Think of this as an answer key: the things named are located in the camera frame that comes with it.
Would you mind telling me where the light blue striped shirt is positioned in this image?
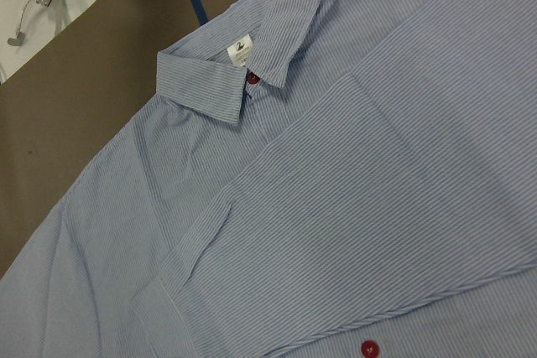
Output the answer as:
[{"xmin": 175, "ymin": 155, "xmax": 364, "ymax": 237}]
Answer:
[{"xmin": 1, "ymin": 0, "xmax": 536, "ymax": 357}]

